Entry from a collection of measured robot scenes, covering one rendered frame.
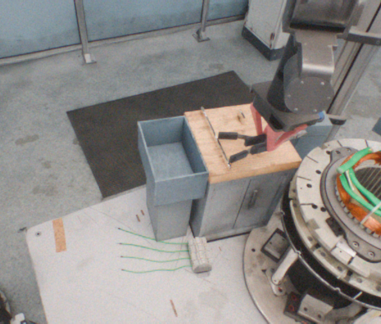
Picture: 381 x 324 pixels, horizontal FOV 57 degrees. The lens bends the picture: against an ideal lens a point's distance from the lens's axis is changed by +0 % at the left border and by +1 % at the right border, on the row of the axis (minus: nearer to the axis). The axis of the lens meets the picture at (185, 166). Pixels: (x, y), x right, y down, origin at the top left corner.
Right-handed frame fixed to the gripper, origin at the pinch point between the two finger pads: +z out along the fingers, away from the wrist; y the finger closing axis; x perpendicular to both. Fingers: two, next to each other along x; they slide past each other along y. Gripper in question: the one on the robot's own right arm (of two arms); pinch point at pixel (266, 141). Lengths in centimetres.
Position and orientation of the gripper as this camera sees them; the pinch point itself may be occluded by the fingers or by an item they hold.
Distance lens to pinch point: 63.6
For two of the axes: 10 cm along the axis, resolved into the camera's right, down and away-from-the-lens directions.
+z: -1.2, 6.5, 7.5
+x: 9.0, -2.5, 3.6
